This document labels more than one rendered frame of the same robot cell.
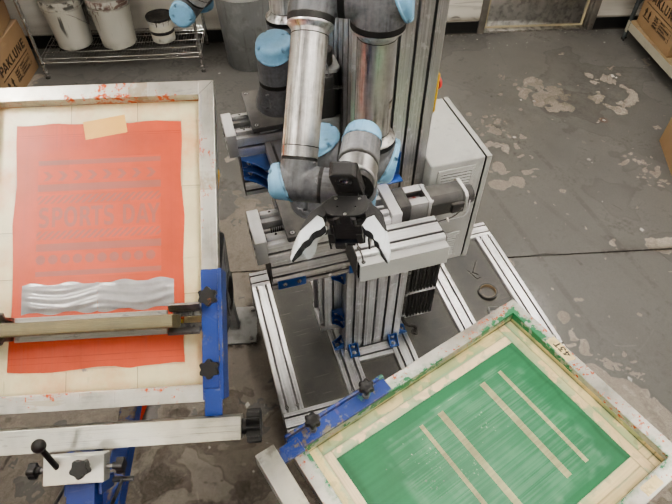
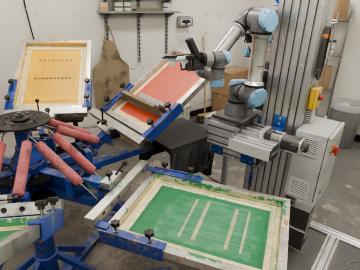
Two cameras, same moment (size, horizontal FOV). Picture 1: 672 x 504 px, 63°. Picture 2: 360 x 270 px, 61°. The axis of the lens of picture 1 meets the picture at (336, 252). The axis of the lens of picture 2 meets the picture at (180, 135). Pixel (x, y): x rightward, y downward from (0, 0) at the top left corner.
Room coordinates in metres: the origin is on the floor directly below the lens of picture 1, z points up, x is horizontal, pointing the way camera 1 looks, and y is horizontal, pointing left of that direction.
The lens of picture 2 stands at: (-0.30, -1.25, 1.95)
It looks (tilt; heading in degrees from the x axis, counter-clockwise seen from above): 24 degrees down; 53
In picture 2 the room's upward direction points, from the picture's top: 2 degrees clockwise
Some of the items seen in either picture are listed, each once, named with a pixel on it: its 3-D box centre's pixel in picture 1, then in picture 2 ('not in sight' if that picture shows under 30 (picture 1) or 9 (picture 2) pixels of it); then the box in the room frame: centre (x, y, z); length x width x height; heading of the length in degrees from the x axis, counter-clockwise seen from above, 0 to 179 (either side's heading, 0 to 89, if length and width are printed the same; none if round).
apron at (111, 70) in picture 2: not in sight; (111, 66); (1.40, 2.57, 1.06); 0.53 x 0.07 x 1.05; 4
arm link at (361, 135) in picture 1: (360, 150); (218, 58); (0.84, -0.05, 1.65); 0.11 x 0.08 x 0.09; 172
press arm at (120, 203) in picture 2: not in sight; (125, 208); (0.29, 0.00, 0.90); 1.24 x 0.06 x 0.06; 124
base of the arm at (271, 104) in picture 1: (278, 91); not in sight; (1.60, 0.19, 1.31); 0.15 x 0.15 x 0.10
